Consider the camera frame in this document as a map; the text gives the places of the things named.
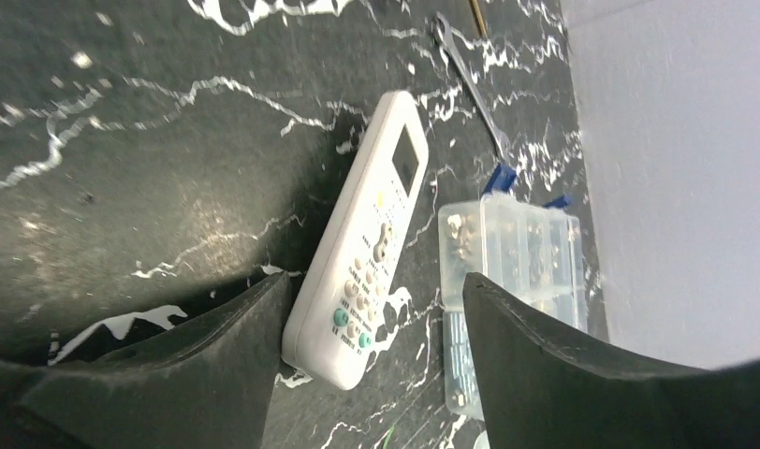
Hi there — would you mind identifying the white AC remote control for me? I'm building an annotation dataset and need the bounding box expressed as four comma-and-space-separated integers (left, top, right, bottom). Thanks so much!
282, 91, 429, 391

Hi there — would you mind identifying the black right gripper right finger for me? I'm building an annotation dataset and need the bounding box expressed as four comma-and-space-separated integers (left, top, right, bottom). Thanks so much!
462, 272, 760, 448

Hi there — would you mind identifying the clear plastic screw organizer box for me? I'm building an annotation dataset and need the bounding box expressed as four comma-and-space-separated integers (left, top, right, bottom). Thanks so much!
438, 163, 588, 419

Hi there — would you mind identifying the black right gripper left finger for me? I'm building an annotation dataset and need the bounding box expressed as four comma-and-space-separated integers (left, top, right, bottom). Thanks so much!
0, 272, 294, 448

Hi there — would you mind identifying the silver wrench with red grip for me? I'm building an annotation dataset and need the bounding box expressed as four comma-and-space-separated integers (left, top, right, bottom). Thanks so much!
433, 12, 511, 163

